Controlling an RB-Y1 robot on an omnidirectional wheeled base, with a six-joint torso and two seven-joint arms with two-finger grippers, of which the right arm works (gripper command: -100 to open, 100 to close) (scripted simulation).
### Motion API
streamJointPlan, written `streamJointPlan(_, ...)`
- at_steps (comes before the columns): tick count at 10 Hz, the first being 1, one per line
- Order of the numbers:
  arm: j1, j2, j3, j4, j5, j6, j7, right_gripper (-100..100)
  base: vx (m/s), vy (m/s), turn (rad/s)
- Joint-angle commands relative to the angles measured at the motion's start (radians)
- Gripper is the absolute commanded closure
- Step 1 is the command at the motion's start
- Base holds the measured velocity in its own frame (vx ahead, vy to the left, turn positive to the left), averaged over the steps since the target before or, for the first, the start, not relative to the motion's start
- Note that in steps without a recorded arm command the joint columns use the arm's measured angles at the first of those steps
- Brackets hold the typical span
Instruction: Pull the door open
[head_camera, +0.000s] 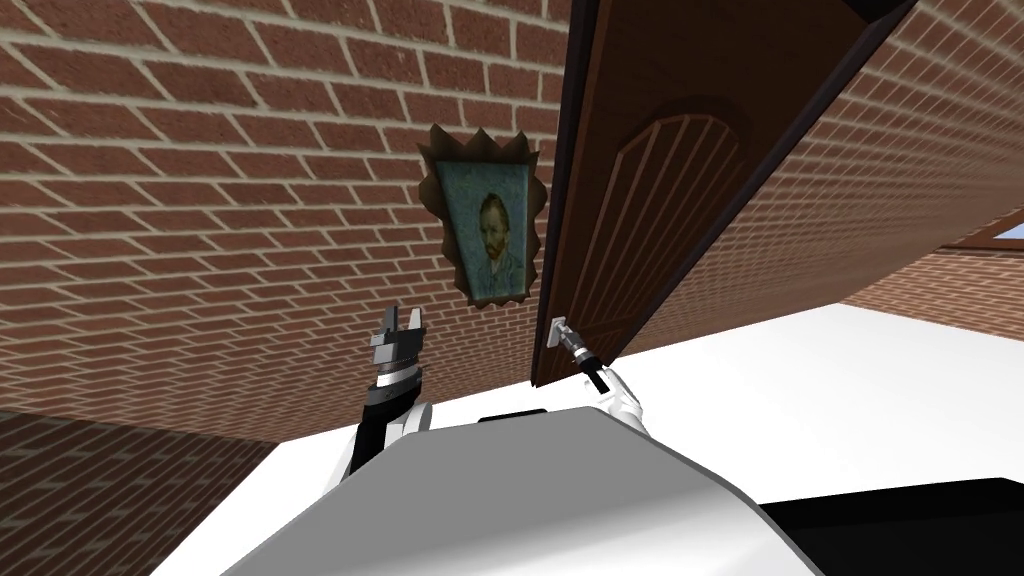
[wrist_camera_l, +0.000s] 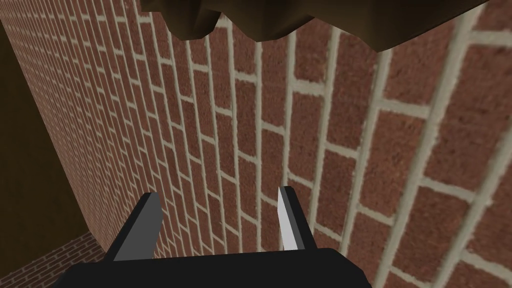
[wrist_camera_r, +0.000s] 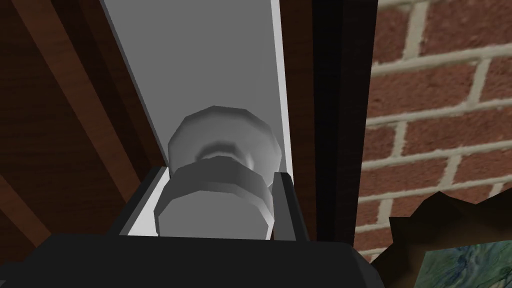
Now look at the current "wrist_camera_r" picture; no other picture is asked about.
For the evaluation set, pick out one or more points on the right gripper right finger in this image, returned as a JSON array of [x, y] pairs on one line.
[[286, 212]]

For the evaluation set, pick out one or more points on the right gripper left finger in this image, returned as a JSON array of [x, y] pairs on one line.
[[144, 208]]

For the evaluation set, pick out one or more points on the grey round door knob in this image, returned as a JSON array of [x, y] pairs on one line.
[[218, 180]]

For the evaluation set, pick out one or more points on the framed green picture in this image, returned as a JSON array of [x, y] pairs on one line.
[[448, 248]]

